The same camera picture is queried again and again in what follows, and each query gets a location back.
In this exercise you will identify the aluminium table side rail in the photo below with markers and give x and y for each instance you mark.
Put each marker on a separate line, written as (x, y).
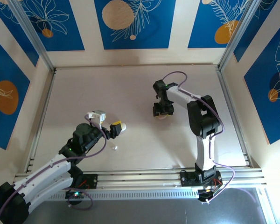
(226, 93)
(42, 116)

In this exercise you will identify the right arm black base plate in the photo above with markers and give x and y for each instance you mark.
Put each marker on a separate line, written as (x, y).
(186, 178)

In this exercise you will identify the blue floral wall panel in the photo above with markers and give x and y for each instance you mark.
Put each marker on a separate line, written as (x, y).
(60, 23)
(4, 70)
(154, 35)
(14, 35)
(205, 14)
(259, 30)
(268, 105)

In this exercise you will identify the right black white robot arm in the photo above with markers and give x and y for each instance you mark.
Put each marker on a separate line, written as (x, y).
(203, 116)

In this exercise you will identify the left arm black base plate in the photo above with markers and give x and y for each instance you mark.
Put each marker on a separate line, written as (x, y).
(91, 179)

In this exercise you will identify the white earbud charging case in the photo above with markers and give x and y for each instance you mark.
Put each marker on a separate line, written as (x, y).
(124, 128)

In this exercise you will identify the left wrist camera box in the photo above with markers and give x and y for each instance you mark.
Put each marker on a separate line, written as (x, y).
(99, 115)

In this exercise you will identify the pink earbud charging case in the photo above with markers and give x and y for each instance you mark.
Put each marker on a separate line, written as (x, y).
(163, 117)

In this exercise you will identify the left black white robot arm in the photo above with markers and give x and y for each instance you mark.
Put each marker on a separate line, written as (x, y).
(11, 200)

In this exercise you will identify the long aluminium mounting rail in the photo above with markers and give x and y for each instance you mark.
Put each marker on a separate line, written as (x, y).
(140, 179)

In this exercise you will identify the aluminium frame post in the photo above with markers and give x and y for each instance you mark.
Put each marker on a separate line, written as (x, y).
(235, 39)
(33, 37)

